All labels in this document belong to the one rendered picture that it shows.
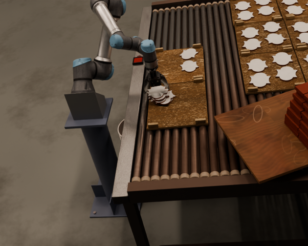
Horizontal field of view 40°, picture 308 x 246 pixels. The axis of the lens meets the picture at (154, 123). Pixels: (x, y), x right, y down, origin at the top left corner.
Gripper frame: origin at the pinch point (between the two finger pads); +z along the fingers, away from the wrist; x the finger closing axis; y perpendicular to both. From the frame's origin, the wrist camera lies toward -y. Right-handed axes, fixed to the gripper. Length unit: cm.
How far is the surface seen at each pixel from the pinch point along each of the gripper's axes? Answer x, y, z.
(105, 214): -56, 8, 98
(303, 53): 96, -22, 6
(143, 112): -9.8, 8.5, 7.5
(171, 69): 10.9, -30.0, 5.8
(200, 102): 24.3, 10.3, 5.8
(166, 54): 9.3, -48.7, 5.8
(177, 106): 10.8, 10.4, 5.8
